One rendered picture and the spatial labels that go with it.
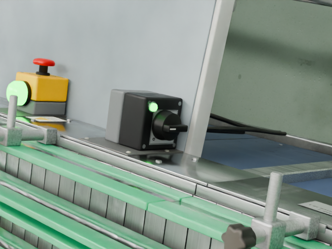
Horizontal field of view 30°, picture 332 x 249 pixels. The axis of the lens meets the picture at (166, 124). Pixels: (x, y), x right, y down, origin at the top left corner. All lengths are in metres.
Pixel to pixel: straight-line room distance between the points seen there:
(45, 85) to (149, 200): 0.46
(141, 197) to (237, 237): 0.19
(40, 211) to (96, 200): 0.08
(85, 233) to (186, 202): 0.15
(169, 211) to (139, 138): 0.24
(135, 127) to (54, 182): 0.17
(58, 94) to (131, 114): 0.27
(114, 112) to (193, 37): 0.16
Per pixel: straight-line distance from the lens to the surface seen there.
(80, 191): 0.93
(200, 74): 0.93
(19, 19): 1.31
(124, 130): 0.92
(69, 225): 0.83
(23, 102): 1.12
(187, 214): 0.68
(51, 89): 1.13
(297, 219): 0.65
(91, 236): 0.80
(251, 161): 1.06
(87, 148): 0.91
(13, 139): 0.93
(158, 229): 0.81
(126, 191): 0.74
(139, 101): 0.89
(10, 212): 0.94
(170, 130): 0.88
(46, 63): 1.14
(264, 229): 0.60
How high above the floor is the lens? 1.45
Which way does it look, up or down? 46 degrees down
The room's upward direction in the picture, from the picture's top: 91 degrees counter-clockwise
